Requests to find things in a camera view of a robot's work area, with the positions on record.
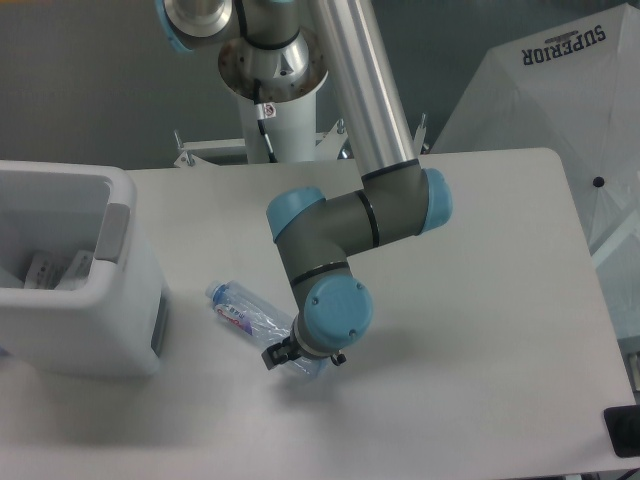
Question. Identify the labelled wrapper in trash can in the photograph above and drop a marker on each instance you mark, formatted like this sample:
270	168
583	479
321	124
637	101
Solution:
46	270

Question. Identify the white umbrella with lettering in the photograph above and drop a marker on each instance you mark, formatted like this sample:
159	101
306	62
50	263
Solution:
573	89

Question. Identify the clear plastic water bottle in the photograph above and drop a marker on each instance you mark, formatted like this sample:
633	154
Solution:
261	323

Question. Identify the white plastic packaging wrapper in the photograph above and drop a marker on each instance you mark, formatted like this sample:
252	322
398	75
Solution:
77	273

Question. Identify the black device at table edge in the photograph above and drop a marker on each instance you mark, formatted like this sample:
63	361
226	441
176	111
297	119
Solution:
622	424

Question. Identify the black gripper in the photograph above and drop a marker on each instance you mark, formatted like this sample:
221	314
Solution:
290	349

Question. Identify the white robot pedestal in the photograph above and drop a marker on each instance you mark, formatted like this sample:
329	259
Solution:
277	115

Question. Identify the white pedestal base frame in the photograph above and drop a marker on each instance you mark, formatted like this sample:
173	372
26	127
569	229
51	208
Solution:
330	145

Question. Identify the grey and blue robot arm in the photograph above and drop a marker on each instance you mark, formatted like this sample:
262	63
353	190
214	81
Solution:
316	235

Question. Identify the white trash can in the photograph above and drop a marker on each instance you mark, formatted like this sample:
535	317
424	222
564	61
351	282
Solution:
82	292

